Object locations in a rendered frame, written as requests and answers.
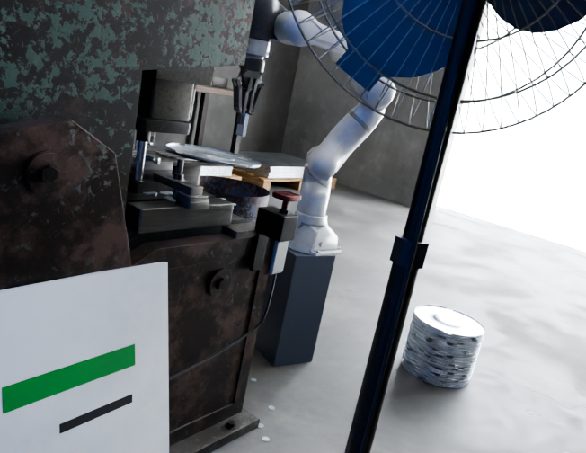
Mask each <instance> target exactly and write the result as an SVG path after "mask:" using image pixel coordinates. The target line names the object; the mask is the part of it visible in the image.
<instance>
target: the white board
mask: <svg viewBox="0 0 586 453"><path fill-rule="evenodd" d="M0 453H169V376H168V262H155V263H149V264H143V265H138V266H131V267H126V268H120V269H114V270H108V271H97V272H93V273H87V274H83V275H78V276H74V277H68V278H64V279H59V280H50V281H45V282H40V283H35V284H31V285H26V286H20V287H16V288H11V289H2V290H0Z"/></svg>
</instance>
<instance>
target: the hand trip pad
mask: <svg viewBox="0 0 586 453"><path fill-rule="evenodd" d="M272 197H274V198H276V199H279V200H283V201H282V207H281V209H284V210H287V209H288V205H289V202H291V201H301V195H299V194H296V193H294V192H291V191H274V192H273V193H272Z"/></svg>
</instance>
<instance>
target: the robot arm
mask: <svg viewBox="0 0 586 453"><path fill-rule="evenodd" d="M294 12H295V15H296V17H297V20H298V22H301V21H303V20H304V19H306V18H307V17H309V16H310V15H311V14H310V13H309V12H307V11H302V10H296V11H294ZM300 27H301V29H302V31H303V32H304V34H305V36H306V38H307V40H310V39H311V38H312V37H314V36H315V35H316V34H317V33H319V32H320V31H322V30H323V29H325V28H326V27H327V26H325V25H323V24H321V23H320V22H318V21H317V20H316V19H314V20H311V21H309V22H304V23H301V24H300ZM271 41H274V42H276V43H279V44H284V45H291V46H299V47H305V46H307V44H306V42H305V40H304V38H303V37H302V35H301V33H300V30H299V28H298V26H297V24H296V21H295V19H294V17H293V14H292V12H291V11H288V10H287V9H285V8H284V7H283V6H282V5H281V4H280V2H279V1H278V0H255V4H254V9H253V19H252V25H251V30H250V36H249V41H248V47H247V52H246V56H247V57H248V58H245V63H244V65H242V66H239V68H240V69H241V71H240V73H239V75H238V77H237V78H232V83H233V87H234V111H236V112H238V116H237V129H236V135H238V136H241V137H245V134H246V129H247V125H248V123H249V118H250V115H253V114H254V113H255V112H256V109H257V106H258V103H259V100H260V98H261V95H262V91H263V89H264V88H265V86H266V84H263V83H262V81H261V80H262V78H261V73H263V70H264V65H265V62H264V61H263V59H264V58H267V57H268V56H271V55H272V52H269V50H270V44H271ZM337 41H338V40H337V39H336V38H335V36H334V34H333V32H332V31H328V32H327V33H325V34H323V35H321V36H320V37H318V38H316V39H314V40H311V41H309V44H310V45H314V46H317V47H318V48H321V49H325V50H328V49H329V48H330V47H331V46H332V45H333V44H335V43H336V42H337ZM345 52H346V51H345V49H344V48H343V47H342V45H341V44H339V45H338V46H336V47H335V48H334V49H332V50H330V51H329V56H330V58H331V60H332V61H333V62H335V63H336V62H337V61H338V60H339V59H340V57H341V56H342V55H343V54H344V53H345ZM256 58H257V59H256ZM260 59H261V60H260ZM349 85H350V86H351V88H352V89H353V90H355V92H356V93H357V94H358V95H359V96H360V95H361V94H362V92H363V90H364V88H363V87H362V86H361V85H360V84H358V83H357V82H356V81H355V80H354V79H353V78H352V79H351V81H350V82H349ZM384 87H385V85H384V84H382V83H380V82H379V81H377V83H376V84H375V85H374V86H373V88H372V89H371V90H370V91H369V92H368V91H366V92H365V93H364V94H363V95H362V96H361V100H362V101H363V102H364V103H366V104H368V105H369V106H371V107H373V108H374V109H375V106H376V104H377V101H378V98H379V96H380V94H381V93H382V91H383V89H384ZM251 89H252V90H251ZM394 96H395V90H393V89H391V88H389V89H388V90H387V92H386V94H385V96H384V97H383V99H382V101H381V102H380V104H379V105H378V106H377V108H376V110H377V111H380V112H382V113H384V114H385V108H386V107H387V105H388V104H389V103H390V102H391V101H393V99H394ZM383 117H384V116H382V115H380V114H378V113H376V112H374V111H372V110H371V109H370V108H368V107H366V106H365V105H363V104H362V103H358V104H357V105H356V106H355V107H354V108H352V109H351V110H350V111H349V112H348V113H347V114H346V115H345V116H344V117H343V118H342V120H341V121H340V122H339V123H338V124H337V125H336V126H335V127H334V128H333V129H332V130H331V132H330V133H329V134H328V135H327V137H326V138H325V139H324V141H323V142H322V143H321V144H320V145H319V146H315V147H312V148H311V149H310V150H309V151H308V152H307V156H306V163H305V168H304V173H303V179H302V184H301V190H300V194H299V195H301V201H299V202H298V203H297V209H296V211H295V215H298V220H297V228H296V233H295V237H294V240H292V241H289V244H288V247H289V248H291V249H292V250H295V251H298V252H301V253H308V254H311V255H314V256H321V255H331V254H341V253H342V250H341V247H338V246H337V241H338V237H337V235H336V234H335V233H334V231H332V229H331V228H330V227H329V226H328V225H327V216H326V215H325V213H326V209H327V204H328V200H329V195H330V189H331V181H332V177H333V176H334V175H335V173H336V172H337V171H338V170H339V169H340V167H341V166H342V165H343V163H344V162H345V161H346V160H347V158H348V157H349V156H350V154H351V153H352V152H353V151H354V150H355V149H356V148H357V147H358V146H359V145H360V144H361V143H362V142H363V141H364V140H365V139H366V138H367V137H368V136H369V135H370V133H371V132H372V131H373V129H374V128H375V127H376V126H377V125H378V123H379V122H380V121H381V119H382V118H383Z"/></svg>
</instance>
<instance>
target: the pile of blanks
mask: <svg viewBox="0 0 586 453"><path fill-rule="evenodd" d="M483 339H484V334H483V335H482V336H480V337H475V338H466V337H459V336H455V335H451V334H448V333H443V332H441V331H438V330H436V329H433V328H431V327H429V326H428V325H426V324H424V323H423V322H422V321H420V320H419V319H418V318H417V317H416V316H415V314H414V312H413V319H412V321H411V324H410V329H409V333H408V335H407V339H406V344H405V346H404V352H403V356H402V358H401V361H402V364H403V366H404V368H405V369H406V370H407V371H408V372H409V373H411V374H412V375H413V376H415V377H417V378H420V379H421V380H422V381H424V382H427V383H429V384H432V385H434V386H441V387H445V388H461V387H464V386H466V385H468V384H469V382H470V379H471V377H472V374H473V370H474V367H475V363H476V360H477V356H478V353H479V351H480V346H481V343H482V340H483Z"/></svg>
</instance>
